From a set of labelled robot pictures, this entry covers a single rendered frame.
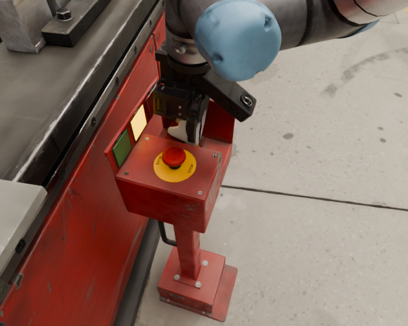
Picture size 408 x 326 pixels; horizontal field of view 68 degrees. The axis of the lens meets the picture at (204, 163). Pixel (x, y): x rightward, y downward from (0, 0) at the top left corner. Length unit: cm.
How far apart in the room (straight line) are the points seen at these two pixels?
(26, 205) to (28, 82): 37
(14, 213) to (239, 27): 23
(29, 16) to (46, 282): 45
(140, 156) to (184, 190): 11
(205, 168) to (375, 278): 102
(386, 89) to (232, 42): 197
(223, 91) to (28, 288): 41
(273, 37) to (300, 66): 190
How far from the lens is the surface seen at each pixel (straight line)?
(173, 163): 49
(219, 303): 121
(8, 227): 25
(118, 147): 50
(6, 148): 49
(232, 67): 31
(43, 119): 51
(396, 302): 141
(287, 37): 35
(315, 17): 36
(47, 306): 60
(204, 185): 49
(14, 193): 26
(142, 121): 56
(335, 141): 175
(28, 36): 65
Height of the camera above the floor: 119
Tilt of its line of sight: 52 degrees down
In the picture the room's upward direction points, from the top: straight up
